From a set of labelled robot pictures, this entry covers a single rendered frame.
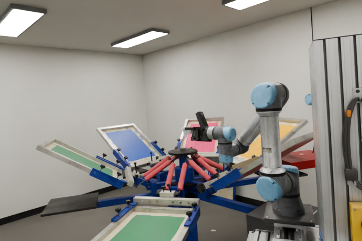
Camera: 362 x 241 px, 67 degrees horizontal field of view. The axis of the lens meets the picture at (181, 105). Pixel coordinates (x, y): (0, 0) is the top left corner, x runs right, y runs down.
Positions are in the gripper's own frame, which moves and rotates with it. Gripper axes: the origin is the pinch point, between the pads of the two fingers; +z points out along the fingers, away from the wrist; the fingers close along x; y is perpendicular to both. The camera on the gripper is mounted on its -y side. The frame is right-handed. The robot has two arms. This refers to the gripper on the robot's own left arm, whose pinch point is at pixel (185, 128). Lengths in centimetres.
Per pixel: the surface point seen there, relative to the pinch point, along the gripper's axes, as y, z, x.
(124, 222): 73, 62, 0
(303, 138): 5, -45, 66
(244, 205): 65, 13, 86
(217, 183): 43, 18, 55
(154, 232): 72, 32, 5
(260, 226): 70, -13, 67
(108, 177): 46, 98, 5
